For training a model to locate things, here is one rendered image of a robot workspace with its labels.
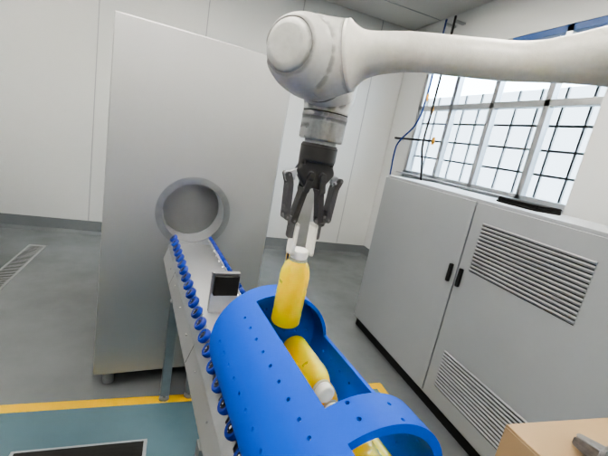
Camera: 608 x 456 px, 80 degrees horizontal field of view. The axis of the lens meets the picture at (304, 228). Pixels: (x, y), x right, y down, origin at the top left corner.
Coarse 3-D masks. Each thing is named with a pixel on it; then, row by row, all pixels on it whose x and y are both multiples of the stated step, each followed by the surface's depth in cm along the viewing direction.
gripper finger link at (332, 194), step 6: (342, 180) 77; (330, 186) 78; (336, 186) 77; (330, 192) 78; (336, 192) 77; (330, 198) 77; (336, 198) 77; (324, 204) 79; (330, 204) 77; (324, 210) 79; (330, 210) 78; (330, 216) 78
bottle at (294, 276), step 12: (288, 264) 78; (300, 264) 78; (288, 276) 77; (300, 276) 77; (288, 288) 78; (300, 288) 78; (276, 300) 80; (288, 300) 78; (300, 300) 79; (276, 312) 80; (288, 312) 79; (300, 312) 82; (276, 324) 81; (288, 324) 80
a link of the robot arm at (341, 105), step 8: (344, 96) 66; (352, 96) 68; (304, 104) 71; (312, 104) 68; (320, 104) 66; (328, 104) 66; (336, 104) 67; (344, 104) 68; (352, 104) 71; (336, 112) 68; (344, 112) 69
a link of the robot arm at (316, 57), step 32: (288, 32) 48; (320, 32) 48; (352, 32) 51; (384, 32) 52; (416, 32) 52; (288, 64) 49; (320, 64) 50; (352, 64) 52; (384, 64) 52; (416, 64) 52; (448, 64) 53; (480, 64) 55; (512, 64) 56; (544, 64) 57; (576, 64) 56; (320, 96) 56
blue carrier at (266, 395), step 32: (256, 288) 88; (224, 320) 83; (256, 320) 76; (320, 320) 92; (224, 352) 76; (256, 352) 68; (288, 352) 65; (320, 352) 94; (224, 384) 72; (256, 384) 63; (288, 384) 59; (352, 384) 81; (256, 416) 59; (288, 416) 54; (320, 416) 52; (352, 416) 51; (384, 416) 51; (416, 416) 56; (256, 448) 56; (288, 448) 51; (320, 448) 48; (352, 448) 48; (416, 448) 61
